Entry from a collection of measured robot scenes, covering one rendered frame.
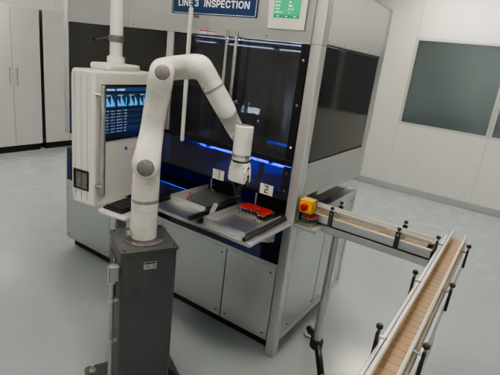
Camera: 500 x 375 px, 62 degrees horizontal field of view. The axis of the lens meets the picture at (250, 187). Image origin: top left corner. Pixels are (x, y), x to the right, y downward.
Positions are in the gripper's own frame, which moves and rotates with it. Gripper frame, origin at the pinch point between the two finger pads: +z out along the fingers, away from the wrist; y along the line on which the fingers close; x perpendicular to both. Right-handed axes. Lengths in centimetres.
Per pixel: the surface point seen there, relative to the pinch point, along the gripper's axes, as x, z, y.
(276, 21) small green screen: -38, -78, 14
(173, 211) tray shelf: -1.7, 22.4, 40.1
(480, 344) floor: -151, 110, -116
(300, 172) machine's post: -39.4, -6.5, -12.0
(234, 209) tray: -28.7, 21.4, 19.5
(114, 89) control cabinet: 0, -35, 87
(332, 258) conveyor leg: -54, 41, -32
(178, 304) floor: -41, 110, 66
